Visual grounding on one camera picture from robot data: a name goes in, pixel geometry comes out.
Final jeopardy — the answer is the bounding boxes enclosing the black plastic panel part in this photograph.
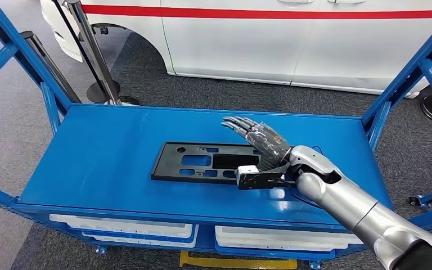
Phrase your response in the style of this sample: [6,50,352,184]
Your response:
[150,141,299,186]

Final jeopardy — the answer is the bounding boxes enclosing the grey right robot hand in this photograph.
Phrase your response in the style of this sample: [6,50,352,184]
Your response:
[221,116,293,173]

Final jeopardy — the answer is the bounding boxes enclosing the clear plastic storage bin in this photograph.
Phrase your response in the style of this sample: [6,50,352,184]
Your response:
[82,224,200,249]
[49,213,195,240]

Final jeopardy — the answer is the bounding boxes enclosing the dark grey stanchion post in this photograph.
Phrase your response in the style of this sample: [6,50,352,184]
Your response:
[19,30,83,105]

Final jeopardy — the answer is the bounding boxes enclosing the blue metal shelf rack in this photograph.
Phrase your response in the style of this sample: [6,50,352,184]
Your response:
[0,0,432,270]

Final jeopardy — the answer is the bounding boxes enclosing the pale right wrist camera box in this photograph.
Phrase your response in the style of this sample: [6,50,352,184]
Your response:
[236,164,296,191]

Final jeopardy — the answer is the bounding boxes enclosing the white car with red stripe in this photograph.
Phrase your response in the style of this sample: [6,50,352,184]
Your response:
[40,0,432,100]

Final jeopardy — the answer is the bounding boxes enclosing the nested clear plastic bins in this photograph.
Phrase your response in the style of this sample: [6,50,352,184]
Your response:
[214,225,365,253]

